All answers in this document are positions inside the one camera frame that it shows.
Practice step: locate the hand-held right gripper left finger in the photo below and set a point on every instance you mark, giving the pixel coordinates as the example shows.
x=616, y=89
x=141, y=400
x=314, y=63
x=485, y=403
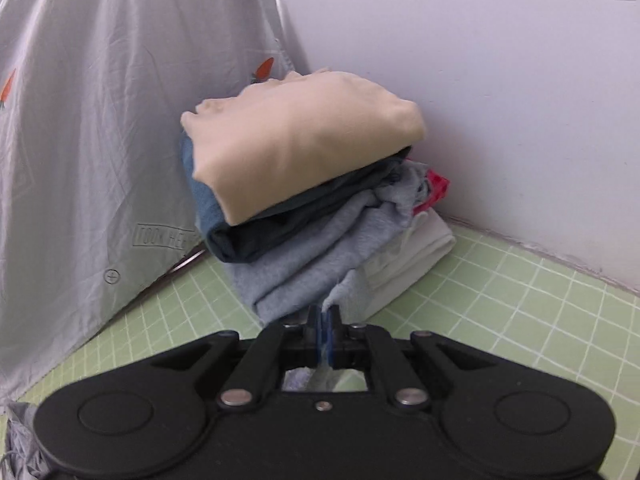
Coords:
x=319, y=335

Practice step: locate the red folded garment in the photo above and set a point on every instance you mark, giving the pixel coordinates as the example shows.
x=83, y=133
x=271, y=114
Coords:
x=437, y=187

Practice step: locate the dark blue folded garment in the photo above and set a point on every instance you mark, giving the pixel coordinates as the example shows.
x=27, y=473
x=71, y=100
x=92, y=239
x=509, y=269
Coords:
x=250, y=242

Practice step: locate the beige folded garment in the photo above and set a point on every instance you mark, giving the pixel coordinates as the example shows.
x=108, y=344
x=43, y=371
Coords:
x=300, y=140

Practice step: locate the light grey fleece garment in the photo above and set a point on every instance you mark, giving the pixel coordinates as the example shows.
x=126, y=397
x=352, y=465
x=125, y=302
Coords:
x=310, y=255

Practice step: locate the carrot print grey sheet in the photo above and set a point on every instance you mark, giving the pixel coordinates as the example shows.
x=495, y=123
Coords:
x=100, y=135

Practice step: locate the green grid mat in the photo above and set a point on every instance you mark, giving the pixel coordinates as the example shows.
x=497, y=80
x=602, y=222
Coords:
x=500, y=310

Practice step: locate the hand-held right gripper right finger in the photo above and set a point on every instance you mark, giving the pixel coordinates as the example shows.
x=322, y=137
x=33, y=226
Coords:
x=332, y=335

